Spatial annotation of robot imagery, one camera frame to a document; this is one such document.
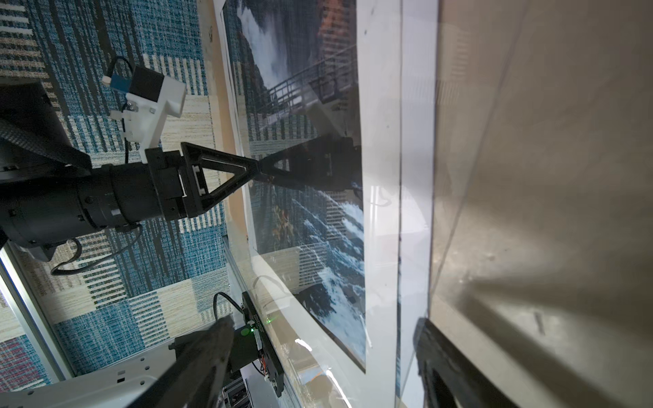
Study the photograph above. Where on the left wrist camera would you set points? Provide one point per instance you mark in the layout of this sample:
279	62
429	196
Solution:
151	98

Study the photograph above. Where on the brown cardboard backing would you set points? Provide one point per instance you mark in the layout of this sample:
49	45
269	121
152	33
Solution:
222	106

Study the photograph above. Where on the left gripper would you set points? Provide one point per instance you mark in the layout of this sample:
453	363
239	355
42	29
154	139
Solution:
190	184

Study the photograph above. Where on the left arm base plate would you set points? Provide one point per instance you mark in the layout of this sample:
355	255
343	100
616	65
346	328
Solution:
252	346

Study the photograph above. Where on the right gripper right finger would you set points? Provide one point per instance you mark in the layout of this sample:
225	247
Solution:
449	378

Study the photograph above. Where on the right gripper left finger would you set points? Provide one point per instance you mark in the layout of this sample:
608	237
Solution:
196	378

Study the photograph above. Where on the clear acrylic sheet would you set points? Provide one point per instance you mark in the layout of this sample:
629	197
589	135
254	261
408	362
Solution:
541	263

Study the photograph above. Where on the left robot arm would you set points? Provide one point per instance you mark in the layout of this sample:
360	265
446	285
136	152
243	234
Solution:
50	192

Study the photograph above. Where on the waterfall photo with white border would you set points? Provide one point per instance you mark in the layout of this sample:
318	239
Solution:
295	92

